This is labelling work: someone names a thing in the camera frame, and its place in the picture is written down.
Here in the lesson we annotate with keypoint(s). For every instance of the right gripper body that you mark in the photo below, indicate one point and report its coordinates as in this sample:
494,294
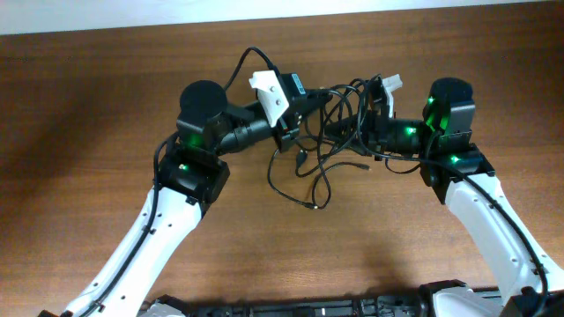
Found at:
385,135

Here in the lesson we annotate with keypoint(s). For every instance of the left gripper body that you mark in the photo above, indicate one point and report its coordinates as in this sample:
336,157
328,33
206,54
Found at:
286,131

